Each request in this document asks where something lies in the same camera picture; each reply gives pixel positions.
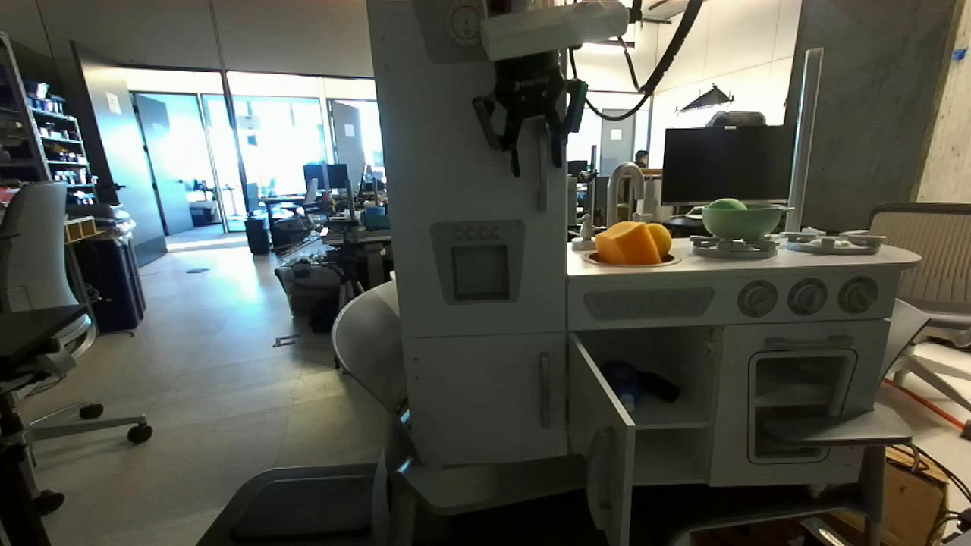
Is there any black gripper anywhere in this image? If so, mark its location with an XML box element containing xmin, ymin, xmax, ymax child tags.
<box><xmin>472</xmin><ymin>55</ymin><xmax>591</xmax><ymax>181</ymax></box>

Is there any yellow-orange toy cheese block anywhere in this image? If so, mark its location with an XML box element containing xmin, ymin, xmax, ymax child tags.
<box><xmin>590</xmin><ymin>217</ymin><xmax>665</xmax><ymax>271</ymax></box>

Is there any white lower cabinet door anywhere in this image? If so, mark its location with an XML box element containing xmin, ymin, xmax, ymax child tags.
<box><xmin>400</xmin><ymin>331</ymin><xmax>570</xmax><ymax>466</ymax></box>

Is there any grey toy faucet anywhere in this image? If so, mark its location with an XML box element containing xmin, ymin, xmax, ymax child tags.
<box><xmin>604</xmin><ymin>160</ymin><xmax>652</xmax><ymax>227</ymax></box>

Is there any large black monitor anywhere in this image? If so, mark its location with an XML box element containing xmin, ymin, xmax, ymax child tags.
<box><xmin>663</xmin><ymin>122</ymin><xmax>796</xmax><ymax>209</ymax></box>

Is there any white toy kitchen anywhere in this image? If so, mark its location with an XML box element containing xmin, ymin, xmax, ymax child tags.
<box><xmin>365</xmin><ymin>0</ymin><xmax>923</xmax><ymax>546</ymax></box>

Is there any green toy bowl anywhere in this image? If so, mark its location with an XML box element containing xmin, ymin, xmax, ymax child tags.
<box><xmin>699</xmin><ymin>193</ymin><xmax>799</xmax><ymax>244</ymax></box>

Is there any grey toy burner grate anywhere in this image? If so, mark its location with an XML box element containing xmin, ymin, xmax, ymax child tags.
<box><xmin>787</xmin><ymin>225</ymin><xmax>890</xmax><ymax>255</ymax></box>
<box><xmin>692</xmin><ymin>233</ymin><xmax>784</xmax><ymax>261</ymax></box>

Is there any blue object in cupboard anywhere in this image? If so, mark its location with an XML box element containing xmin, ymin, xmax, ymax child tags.
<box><xmin>601</xmin><ymin>362</ymin><xmax>684</xmax><ymax>407</ymax></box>

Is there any black bag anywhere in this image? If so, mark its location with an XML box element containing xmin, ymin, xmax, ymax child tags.
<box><xmin>272</xmin><ymin>251</ymin><xmax>353</xmax><ymax>331</ymax></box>

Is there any grey round stove knob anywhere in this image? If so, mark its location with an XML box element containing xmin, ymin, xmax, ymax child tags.
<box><xmin>836</xmin><ymin>273</ymin><xmax>880</xmax><ymax>315</ymax></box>
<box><xmin>787</xmin><ymin>276</ymin><xmax>833</xmax><ymax>319</ymax></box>
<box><xmin>739</xmin><ymin>280</ymin><xmax>779</xmax><ymax>319</ymax></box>

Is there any grey upright pole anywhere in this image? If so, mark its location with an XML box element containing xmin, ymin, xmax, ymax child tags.
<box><xmin>787</xmin><ymin>46</ymin><xmax>827</xmax><ymax>233</ymax></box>

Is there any small white cupboard door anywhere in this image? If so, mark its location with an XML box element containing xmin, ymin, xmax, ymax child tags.
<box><xmin>569</xmin><ymin>336</ymin><xmax>638</xmax><ymax>546</ymax></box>

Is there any white toy oven door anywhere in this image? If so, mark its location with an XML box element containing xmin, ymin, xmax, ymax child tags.
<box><xmin>710</xmin><ymin>320</ymin><xmax>883</xmax><ymax>488</ymax></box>

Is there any grey mesh chair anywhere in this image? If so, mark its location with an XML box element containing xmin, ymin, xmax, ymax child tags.
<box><xmin>867</xmin><ymin>207</ymin><xmax>971</xmax><ymax>436</ymax></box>

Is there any grey flat panel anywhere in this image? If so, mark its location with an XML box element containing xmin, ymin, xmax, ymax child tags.
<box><xmin>800</xmin><ymin>404</ymin><xmax>914</xmax><ymax>448</ymax></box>

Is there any grey base platform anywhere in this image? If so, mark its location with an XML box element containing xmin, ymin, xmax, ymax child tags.
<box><xmin>195</xmin><ymin>464</ymin><xmax>408</xmax><ymax>546</ymax></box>

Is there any black suitcase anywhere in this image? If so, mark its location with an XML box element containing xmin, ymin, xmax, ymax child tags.
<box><xmin>69</xmin><ymin>233</ymin><xmax>148</xmax><ymax>333</ymax></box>

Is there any storage shelf rack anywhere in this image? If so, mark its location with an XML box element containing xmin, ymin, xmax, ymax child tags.
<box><xmin>0</xmin><ymin>33</ymin><xmax>94</xmax><ymax>244</ymax></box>

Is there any brown cardboard box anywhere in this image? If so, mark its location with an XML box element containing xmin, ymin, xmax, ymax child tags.
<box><xmin>878</xmin><ymin>442</ymin><xmax>953</xmax><ymax>546</ymax></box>

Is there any grey office chair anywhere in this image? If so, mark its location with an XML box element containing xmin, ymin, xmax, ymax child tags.
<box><xmin>0</xmin><ymin>177</ymin><xmax>156</xmax><ymax>546</ymax></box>

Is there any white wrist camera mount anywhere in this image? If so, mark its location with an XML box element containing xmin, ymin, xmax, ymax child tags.
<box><xmin>482</xmin><ymin>6</ymin><xmax>630</xmax><ymax>63</ymax></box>

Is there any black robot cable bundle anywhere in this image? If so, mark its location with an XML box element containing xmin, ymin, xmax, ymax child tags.
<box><xmin>566</xmin><ymin>0</ymin><xmax>710</xmax><ymax>126</ymax></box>

